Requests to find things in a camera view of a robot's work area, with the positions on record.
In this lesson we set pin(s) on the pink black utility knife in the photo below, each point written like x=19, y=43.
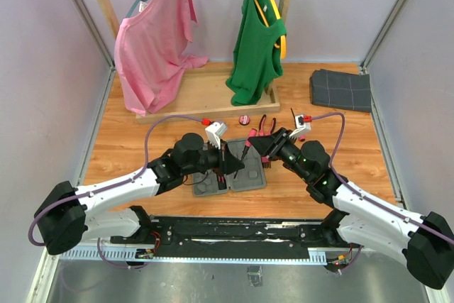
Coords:
x=221, y=180

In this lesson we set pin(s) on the yellow clothes hanger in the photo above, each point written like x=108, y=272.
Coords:
x=260, y=20

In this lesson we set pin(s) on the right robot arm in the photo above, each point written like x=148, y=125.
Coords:
x=422, y=243

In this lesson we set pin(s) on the green tank top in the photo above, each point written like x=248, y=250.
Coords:
x=253, y=73

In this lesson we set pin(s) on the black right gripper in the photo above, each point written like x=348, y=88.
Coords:
x=263, y=143

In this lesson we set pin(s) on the folded grey checked cloth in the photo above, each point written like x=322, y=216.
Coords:
x=340, y=90

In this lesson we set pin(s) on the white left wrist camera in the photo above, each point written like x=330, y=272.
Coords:
x=214, y=131

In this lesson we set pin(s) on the pink hex key set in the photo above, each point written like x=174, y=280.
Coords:
x=266, y=163

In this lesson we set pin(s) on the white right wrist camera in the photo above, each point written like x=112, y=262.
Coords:
x=309, y=120

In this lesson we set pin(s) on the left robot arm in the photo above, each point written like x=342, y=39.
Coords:
x=63, y=217

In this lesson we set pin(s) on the wooden clothes rack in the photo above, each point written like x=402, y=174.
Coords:
x=203, y=92

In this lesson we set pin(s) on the red black tape roll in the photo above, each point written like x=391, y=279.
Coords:
x=244, y=120

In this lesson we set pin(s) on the pink t-shirt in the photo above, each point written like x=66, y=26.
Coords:
x=150, y=54

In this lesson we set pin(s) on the pink black screwdriver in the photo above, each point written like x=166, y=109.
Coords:
x=253, y=132
x=294, y=115

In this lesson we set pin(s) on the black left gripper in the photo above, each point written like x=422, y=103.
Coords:
x=228, y=163

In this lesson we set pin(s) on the grey plastic tool case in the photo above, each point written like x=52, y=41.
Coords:
x=250, y=178

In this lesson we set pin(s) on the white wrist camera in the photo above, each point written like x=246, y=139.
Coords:
x=309, y=120
x=214, y=131

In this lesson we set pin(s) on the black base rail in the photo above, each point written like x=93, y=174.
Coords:
x=233, y=239

